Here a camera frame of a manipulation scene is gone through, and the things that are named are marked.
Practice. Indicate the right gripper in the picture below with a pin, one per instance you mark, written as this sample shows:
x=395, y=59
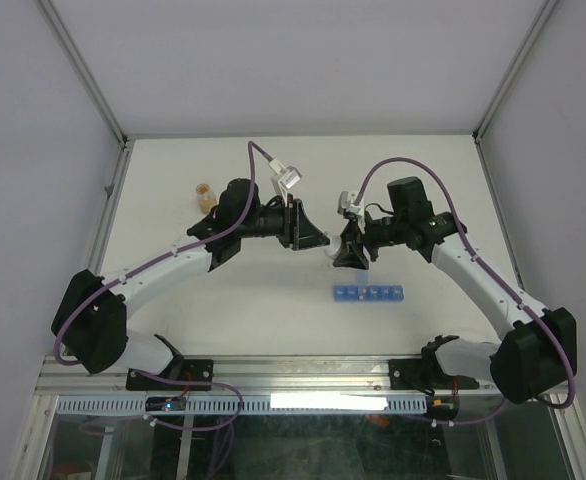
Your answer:
x=352, y=254

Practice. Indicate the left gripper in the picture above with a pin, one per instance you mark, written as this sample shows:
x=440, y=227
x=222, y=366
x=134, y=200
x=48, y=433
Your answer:
x=299, y=232

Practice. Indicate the white cap pill bottle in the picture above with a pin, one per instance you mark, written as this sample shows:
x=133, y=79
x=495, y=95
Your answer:
x=335, y=247

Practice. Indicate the blue weekly pill organizer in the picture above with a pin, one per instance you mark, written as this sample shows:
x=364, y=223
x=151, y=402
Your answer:
x=362, y=290

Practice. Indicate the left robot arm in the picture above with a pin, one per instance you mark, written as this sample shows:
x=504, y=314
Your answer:
x=91, y=321

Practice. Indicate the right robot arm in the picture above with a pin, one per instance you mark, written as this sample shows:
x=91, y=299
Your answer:
x=536, y=348

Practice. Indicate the amber pill bottle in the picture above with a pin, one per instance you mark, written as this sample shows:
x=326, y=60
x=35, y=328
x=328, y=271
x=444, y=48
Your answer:
x=206, y=198

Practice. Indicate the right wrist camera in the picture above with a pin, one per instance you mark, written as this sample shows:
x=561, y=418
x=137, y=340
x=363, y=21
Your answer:
x=349, y=206

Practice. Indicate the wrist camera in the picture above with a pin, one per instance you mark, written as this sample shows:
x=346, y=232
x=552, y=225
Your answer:
x=349, y=206
x=284, y=178

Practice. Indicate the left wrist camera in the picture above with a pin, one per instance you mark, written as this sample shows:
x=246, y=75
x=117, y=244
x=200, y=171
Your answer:
x=284, y=178

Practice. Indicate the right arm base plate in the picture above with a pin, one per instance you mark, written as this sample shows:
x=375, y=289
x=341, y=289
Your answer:
x=424, y=374

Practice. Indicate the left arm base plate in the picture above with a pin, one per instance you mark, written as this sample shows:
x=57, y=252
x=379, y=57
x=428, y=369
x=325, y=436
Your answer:
x=187, y=374

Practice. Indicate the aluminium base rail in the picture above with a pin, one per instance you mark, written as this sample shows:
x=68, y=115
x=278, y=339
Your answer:
x=252, y=375

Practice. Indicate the white slotted cable duct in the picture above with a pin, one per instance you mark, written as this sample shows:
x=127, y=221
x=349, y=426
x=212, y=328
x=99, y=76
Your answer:
x=271, y=404

